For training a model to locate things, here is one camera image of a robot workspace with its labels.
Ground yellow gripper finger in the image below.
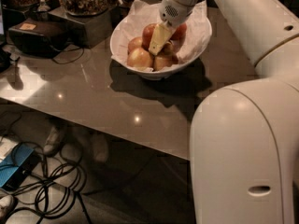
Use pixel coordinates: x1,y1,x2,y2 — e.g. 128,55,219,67
149,21,176,55

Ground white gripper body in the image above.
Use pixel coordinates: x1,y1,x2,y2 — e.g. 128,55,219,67
159,0,192,27

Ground red apple with sticker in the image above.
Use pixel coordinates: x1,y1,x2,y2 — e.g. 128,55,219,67
142,23,156,49

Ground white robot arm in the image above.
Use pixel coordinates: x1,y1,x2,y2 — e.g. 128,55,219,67
160,0,299,224

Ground small yellow apple middle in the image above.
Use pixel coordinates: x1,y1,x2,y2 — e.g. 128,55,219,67
162,41,174,55

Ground red apple at back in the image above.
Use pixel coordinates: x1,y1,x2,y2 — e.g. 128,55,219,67
171,23,187,40

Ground pink apple left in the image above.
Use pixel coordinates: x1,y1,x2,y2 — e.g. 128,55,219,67
128,36,142,52

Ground yellow-red apple front right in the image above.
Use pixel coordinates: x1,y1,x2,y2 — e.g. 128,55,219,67
153,55,178,71

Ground yellow-red apple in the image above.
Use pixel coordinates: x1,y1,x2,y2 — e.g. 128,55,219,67
127,48,153,69
153,55,178,71

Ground yellow-red apple front left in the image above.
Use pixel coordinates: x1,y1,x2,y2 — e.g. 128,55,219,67
127,48,153,69

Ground white bowl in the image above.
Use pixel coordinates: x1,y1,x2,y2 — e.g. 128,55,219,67
109,1,213,81

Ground white paper liner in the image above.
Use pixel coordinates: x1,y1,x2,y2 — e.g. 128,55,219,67
110,0,209,73

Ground dark square jar stand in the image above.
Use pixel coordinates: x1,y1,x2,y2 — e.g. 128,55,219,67
49,7,113,49

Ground metal scoop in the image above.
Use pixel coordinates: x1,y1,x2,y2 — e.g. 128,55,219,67
37,0,50,12

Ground black device with label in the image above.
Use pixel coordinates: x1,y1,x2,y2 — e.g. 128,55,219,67
8,19,68,58

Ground white shoe under table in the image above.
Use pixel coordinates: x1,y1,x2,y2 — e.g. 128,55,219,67
43,126,66,156

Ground blue box on floor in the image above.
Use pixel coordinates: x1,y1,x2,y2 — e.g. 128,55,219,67
0,144,34,191

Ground white shoe bottom left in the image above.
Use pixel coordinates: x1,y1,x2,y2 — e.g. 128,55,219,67
0,195,15,220

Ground black cable on table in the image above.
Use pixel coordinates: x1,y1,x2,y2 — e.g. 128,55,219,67
50,45,86,65

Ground black floor cables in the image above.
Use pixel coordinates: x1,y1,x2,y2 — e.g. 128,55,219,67
0,110,94,224

